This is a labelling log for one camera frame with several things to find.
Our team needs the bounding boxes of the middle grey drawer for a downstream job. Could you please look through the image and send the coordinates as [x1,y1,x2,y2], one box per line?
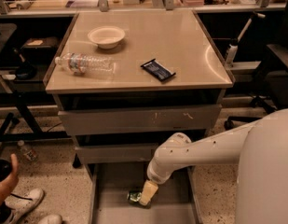
[75,143,159,164]

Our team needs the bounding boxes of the grey drawer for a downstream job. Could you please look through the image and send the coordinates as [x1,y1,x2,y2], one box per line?
[89,162,202,224]
[75,143,159,164]
[59,105,222,135]

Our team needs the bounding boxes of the grey drawer cabinet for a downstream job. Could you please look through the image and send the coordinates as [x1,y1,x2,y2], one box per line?
[43,9,235,224]

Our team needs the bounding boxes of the black box under desk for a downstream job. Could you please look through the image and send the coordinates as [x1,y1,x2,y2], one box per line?
[21,36,60,59]

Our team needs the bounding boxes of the crushed green can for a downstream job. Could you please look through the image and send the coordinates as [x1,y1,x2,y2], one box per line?
[127,190,142,204]

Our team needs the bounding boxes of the black office chair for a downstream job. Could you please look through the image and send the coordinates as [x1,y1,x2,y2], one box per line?
[224,0,288,131]

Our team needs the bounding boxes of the bottom grey drawer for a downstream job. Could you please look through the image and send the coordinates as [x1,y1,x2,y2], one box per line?
[89,162,202,224]

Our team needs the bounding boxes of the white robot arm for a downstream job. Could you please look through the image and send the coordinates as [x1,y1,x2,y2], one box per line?
[147,108,288,224]

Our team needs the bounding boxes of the white sneaker lower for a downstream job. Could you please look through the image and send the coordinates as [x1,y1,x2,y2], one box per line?
[37,215,62,224]

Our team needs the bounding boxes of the dark blue snack wrapper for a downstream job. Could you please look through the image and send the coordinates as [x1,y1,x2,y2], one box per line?
[141,59,176,82]

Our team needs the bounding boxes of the white paper bowl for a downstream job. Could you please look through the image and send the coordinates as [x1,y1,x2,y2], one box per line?
[88,26,125,49]

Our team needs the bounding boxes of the clear plastic water bottle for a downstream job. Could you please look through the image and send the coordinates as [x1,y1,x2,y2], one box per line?
[55,52,114,75]

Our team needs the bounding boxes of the white handled tool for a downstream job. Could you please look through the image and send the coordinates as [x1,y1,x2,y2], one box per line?
[225,12,266,66]

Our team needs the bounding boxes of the top grey drawer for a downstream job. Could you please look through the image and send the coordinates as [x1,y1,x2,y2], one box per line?
[59,105,222,135]

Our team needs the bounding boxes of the water bottle on floor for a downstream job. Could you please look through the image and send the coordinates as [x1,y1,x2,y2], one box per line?
[18,140,37,161]

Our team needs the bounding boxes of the black table frame left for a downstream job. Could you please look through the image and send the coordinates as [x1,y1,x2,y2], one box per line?
[0,22,70,166]

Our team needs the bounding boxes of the person's hand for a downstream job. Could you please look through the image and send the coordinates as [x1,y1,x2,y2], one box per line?
[0,154,19,206]

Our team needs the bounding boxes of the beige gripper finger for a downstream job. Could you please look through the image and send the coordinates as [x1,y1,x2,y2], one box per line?
[139,180,158,206]

